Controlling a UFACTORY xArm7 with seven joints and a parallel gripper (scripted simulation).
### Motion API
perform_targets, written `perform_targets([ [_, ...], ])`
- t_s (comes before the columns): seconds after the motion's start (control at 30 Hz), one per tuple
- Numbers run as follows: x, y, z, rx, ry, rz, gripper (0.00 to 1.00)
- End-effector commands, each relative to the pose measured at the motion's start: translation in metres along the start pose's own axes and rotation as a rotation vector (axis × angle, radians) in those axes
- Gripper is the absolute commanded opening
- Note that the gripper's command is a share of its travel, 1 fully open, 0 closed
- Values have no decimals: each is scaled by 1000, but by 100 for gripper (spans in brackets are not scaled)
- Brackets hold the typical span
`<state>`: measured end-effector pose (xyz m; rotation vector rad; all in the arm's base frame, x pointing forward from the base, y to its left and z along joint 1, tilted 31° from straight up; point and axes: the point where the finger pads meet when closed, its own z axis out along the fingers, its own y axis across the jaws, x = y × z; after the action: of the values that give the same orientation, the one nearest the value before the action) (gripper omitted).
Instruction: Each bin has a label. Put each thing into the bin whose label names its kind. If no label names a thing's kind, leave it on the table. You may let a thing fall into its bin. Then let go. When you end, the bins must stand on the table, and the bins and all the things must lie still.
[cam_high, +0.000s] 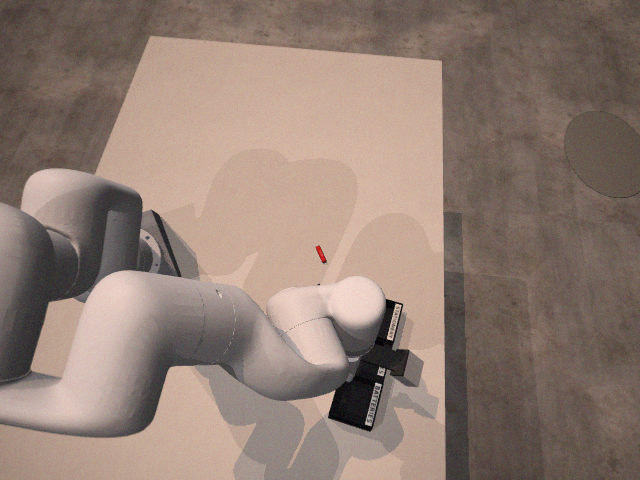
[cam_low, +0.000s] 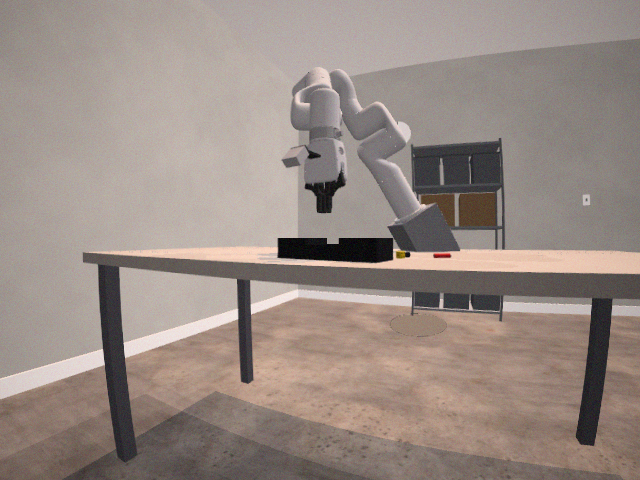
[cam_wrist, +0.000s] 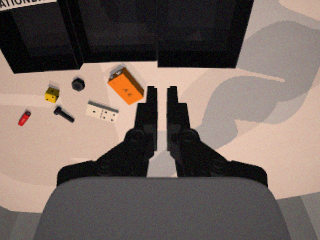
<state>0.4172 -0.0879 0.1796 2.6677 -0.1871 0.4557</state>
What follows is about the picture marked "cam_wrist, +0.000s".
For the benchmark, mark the orange nine-volt battery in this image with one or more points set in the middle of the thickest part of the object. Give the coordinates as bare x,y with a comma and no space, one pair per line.
126,86

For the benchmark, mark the yellow die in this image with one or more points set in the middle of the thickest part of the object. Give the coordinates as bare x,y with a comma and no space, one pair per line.
52,95

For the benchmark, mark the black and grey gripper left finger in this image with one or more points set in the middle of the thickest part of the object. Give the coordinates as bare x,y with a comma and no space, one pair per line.
126,158

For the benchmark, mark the black three-compartment bin rack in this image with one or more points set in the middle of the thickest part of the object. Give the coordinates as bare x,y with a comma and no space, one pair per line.
190,33

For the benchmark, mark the dark grey hex nut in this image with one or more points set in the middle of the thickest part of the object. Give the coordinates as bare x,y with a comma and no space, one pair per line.
78,84

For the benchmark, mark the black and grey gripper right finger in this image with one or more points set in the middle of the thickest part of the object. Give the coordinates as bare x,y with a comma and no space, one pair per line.
197,158

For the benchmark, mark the red battery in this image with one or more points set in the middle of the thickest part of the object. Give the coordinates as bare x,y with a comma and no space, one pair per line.
24,118

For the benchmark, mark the dark grey bolt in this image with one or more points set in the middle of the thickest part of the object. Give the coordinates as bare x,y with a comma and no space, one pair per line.
59,111

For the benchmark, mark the white domino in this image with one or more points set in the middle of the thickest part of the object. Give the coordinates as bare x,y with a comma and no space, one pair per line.
101,112

